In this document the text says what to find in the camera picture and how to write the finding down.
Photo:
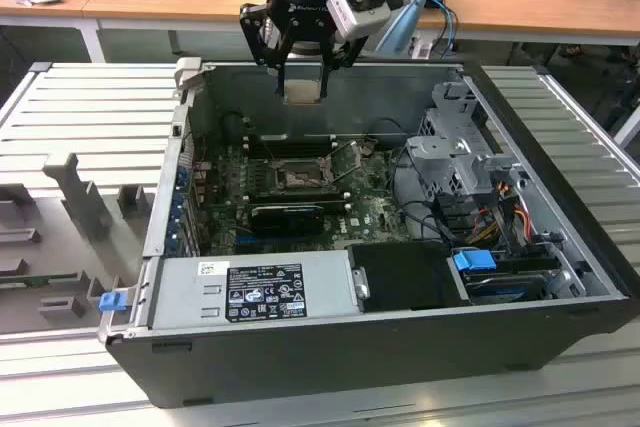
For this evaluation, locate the CPU socket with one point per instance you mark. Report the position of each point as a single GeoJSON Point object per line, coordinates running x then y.
{"type": "Point", "coordinates": [295, 177]}

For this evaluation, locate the hard disk drive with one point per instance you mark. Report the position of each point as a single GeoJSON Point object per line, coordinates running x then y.
{"type": "Point", "coordinates": [500, 289]}

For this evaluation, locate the coin cell battery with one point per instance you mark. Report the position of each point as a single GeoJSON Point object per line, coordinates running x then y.
{"type": "Point", "coordinates": [369, 148]}

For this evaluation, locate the grey parts rack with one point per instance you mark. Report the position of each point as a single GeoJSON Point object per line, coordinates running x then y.
{"type": "Point", "coordinates": [60, 242]}

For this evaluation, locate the silver CPU plate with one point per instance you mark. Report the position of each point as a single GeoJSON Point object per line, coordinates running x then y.
{"type": "Point", "coordinates": [301, 93]}

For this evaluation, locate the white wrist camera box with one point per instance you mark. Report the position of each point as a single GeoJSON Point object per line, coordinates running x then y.
{"type": "Point", "coordinates": [360, 22]}

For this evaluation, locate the green motherboard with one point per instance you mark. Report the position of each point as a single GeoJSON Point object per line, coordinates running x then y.
{"type": "Point", "coordinates": [370, 202]}

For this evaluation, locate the black open PC case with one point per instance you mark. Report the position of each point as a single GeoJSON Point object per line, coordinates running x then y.
{"type": "Point", "coordinates": [300, 367]}

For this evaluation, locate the blue expansion slot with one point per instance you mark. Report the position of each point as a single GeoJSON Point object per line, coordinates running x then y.
{"type": "Point", "coordinates": [245, 242]}

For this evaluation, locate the grey power supply unit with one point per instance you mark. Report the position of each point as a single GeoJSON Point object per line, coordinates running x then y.
{"type": "Point", "coordinates": [190, 297]}

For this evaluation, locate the green RAM stick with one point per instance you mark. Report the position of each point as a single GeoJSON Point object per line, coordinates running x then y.
{"type": "Point", "coordinates": [30, 281]}

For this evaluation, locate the blue disk carrier tab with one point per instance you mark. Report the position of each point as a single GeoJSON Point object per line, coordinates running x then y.
{"type": "Point", "coordinates": [472, 262]}

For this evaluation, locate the black RAM slot row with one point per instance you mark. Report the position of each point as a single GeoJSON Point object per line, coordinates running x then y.
{"type": "Point", "coordinates": [300, 147]}
{"type": "Point", "coordinates": [300, 193]}

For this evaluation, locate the blue case latch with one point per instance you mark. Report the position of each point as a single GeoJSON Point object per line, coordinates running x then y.
{"type": "Point", "coordinates": [112, 302]}

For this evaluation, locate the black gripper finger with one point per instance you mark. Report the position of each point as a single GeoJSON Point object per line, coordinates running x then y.
{"type": "Point", "coordinates": [345, 54]}
{"type": "Point", "coordinates": [260, 32]}

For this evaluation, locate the black graphics card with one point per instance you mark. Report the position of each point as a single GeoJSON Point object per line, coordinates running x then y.
{"type": "Point", "coordinates": [287, 221]}

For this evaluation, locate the grey metal drive cage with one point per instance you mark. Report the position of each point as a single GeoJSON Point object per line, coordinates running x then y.
{"type": "Point", "coordinates": [440, 152]}

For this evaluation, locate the black plastic air shroud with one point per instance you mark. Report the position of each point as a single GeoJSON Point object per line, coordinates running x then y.
{"type": "Point", "coordinates": [400, 274]}

